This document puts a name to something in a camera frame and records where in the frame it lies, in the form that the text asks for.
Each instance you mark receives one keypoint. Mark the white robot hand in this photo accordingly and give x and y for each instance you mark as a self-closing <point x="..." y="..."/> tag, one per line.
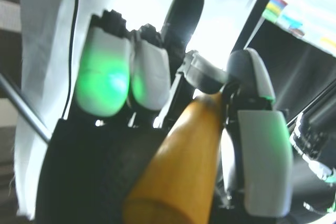
<point x="78" y="169"/>

